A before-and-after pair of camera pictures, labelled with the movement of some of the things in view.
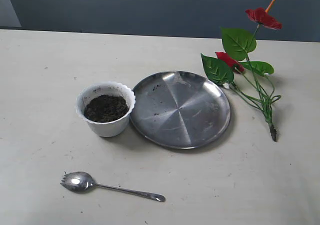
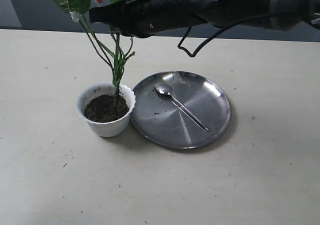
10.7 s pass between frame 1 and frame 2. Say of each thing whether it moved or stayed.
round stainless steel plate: stayed
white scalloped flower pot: stayed
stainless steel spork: moved
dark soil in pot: stayed
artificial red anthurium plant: moved
